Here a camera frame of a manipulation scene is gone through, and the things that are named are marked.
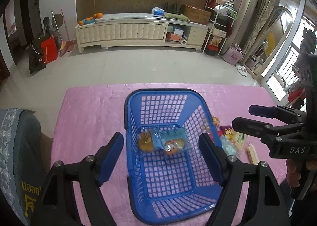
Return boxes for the green scallion cracker packet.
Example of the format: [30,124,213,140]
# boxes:
[231,132,247,152]

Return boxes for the clear cracker sleeve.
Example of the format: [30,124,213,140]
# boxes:
[247,143,259,165]

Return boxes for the orange chips snack bag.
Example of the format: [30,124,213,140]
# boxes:
[212,116,220,127]

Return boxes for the blue plastic basket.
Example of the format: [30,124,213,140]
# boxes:
[125,89,222,225]

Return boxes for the orange cartoon snack packet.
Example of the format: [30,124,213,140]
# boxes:
[138,128,190,155]

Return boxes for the purple yellow snack bag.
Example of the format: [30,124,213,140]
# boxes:
[218,126,235,140]

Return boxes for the light blue wafer packet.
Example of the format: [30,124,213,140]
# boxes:
[150,128,191,155]

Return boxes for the person's right hand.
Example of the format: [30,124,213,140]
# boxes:
[286,158,316,199]

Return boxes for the grey embroidered chair cover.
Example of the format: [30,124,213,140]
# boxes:
[1,108,47,225]

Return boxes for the white slippers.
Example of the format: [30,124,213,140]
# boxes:
[235,64,248,77]

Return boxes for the pink tote bag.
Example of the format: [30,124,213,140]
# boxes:
[222,45,243,66]

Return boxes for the pink quilted table cover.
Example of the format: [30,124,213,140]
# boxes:
[50,83,296,226]

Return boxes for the white metal shelf rack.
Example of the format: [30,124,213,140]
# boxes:
[202,0,238,56]

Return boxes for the cardboard box on cabinet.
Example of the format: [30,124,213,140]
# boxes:
[183,6,211,25]

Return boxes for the beige patterned curtain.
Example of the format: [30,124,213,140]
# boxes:
[242,0,277,63]

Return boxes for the standing air conditioner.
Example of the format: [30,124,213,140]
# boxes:
[221,0,258,54]

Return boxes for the black bag on floor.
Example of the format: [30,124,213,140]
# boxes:
[28,38,46,75]

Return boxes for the red bag on floor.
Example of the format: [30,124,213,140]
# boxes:
[41,35,58,64]

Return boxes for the cream TV cabinet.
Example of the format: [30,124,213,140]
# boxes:
[75,13,208,53]

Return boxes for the blue tissue pack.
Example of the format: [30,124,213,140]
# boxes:
[152,7,165,17]

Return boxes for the broom and dustpan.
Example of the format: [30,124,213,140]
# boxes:
[51,9,76,57]

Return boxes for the oranges on blue plate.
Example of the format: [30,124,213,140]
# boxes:
[78,12,103,26]

